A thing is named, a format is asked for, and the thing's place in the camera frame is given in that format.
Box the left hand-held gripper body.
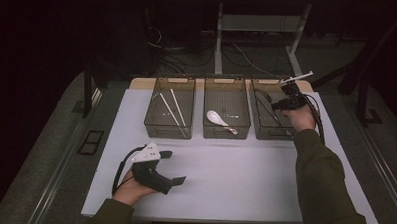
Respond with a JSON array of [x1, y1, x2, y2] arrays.
[[129, 141, 176, 196]]

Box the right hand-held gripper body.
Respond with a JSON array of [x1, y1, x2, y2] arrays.
[[278, 69, 314, 113]]

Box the steel fork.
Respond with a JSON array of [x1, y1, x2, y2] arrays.
[[254, 89, 283, 128]]

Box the clear brown plastic bin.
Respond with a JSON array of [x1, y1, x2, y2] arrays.
[[202, 75, 254, 141], [143, 74, 197, 141], [248, 76, 306, 143]]

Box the white ceramic spoon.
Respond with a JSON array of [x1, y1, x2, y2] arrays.
[[205, 109, 241, 136]]

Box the person's left hand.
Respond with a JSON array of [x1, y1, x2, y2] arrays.
[[111, 167, 159, 208]]

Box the person's right hand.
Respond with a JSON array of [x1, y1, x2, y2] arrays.
[[280, 103, 318, 133]]

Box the white table mat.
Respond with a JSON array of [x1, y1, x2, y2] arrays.
[[81, 83, 384, 224]]

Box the black metal stand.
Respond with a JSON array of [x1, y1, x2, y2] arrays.
[[355, 41, 387, 129], [81, 61, 104, 120]]

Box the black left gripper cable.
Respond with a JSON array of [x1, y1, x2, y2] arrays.
[[111, 143, 148, 197]]

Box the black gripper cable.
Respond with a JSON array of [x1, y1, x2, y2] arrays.
[[299, 93, 328, 144], [111, 143, 148, 197]]

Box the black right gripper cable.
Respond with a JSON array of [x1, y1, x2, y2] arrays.
[[299, 93, 328, 144]]

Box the white floor cable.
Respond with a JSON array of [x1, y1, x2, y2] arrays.
[[230, 42, 277, 78]]

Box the white metal desk frame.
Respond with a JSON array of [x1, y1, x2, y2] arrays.
[[213, 1, 313, 80]]

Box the black floor cables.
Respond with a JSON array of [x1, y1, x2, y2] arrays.
[[143, 23, 218, 78]]

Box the metal floor rail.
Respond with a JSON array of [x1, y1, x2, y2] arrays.
[[355, 123, 397, 215], [25, 85, 104, 224]]

